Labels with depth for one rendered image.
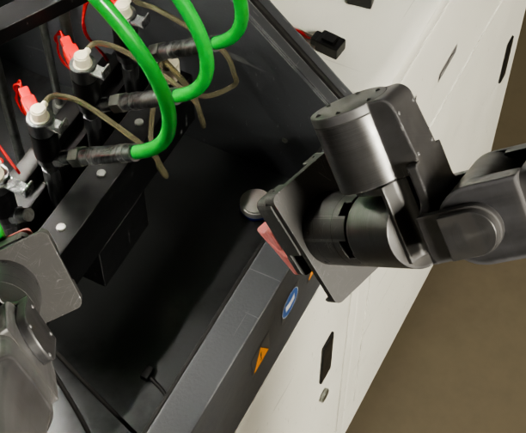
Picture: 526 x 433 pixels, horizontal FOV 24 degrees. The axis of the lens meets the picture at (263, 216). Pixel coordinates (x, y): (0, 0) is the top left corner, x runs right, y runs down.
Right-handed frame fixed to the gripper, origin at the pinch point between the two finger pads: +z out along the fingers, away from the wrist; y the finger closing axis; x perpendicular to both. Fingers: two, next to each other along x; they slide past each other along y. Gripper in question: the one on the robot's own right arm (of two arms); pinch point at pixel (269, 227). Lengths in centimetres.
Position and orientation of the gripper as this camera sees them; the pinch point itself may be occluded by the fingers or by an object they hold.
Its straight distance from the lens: 103.7
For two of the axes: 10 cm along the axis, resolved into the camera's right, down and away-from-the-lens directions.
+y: -5.1, -8.0, -3.1
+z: -5.3, 0.0, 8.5
